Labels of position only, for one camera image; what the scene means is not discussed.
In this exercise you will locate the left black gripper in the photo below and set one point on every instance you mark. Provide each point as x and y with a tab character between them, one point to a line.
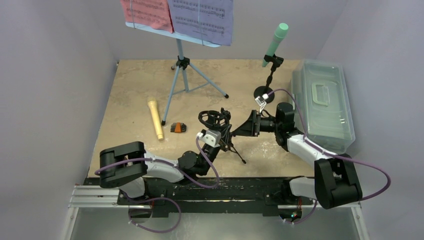
218	147

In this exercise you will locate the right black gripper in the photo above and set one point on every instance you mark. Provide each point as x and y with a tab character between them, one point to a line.
256	123

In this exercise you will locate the black tripod mic stand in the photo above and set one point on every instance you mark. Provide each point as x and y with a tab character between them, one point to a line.
220	121

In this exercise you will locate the beige microphone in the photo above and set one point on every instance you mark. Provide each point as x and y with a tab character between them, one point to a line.
153	107

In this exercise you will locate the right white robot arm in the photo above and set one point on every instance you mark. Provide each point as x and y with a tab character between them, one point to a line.
335	181

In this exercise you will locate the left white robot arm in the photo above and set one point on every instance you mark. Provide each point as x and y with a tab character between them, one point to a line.
125	166

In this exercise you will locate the black round-base mic stand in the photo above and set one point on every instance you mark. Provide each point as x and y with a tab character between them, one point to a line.
276	63

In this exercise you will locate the orange hex key set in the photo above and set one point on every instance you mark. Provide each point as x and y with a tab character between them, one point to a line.
178	127

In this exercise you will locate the blue music stand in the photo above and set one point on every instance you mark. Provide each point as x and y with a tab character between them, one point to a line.
180	66

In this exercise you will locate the clear plastic storage box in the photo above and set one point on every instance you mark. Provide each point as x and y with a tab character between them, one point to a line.
322	108

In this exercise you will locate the green microphone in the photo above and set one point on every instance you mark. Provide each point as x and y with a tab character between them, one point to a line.
279	34

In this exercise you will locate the purple sheet music page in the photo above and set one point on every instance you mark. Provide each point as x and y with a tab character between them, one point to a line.
207	20

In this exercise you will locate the red sheet music page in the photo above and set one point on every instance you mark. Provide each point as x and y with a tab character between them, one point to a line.
151	13

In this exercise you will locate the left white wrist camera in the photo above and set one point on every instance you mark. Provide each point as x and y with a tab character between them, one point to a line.
210	137

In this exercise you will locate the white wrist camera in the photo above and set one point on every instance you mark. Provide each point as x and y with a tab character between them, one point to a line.
261	101
210	137

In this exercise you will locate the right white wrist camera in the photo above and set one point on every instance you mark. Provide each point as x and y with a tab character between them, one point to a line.
261	101

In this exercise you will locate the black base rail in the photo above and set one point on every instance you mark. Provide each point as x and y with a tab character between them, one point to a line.
234	195

